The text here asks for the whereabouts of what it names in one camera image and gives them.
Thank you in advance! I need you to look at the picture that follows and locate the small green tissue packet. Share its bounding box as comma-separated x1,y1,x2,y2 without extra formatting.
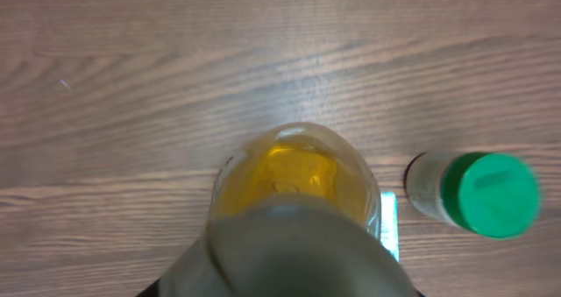
380,192,400,261

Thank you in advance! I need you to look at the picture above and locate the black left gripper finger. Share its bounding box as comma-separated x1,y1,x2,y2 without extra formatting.
136,279,160,297

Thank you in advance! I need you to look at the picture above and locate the clear bottle with silver cap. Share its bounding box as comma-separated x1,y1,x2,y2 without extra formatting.
159,123,416,297

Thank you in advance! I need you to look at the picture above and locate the green lid white jar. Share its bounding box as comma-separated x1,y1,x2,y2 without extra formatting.
404,152,541,239

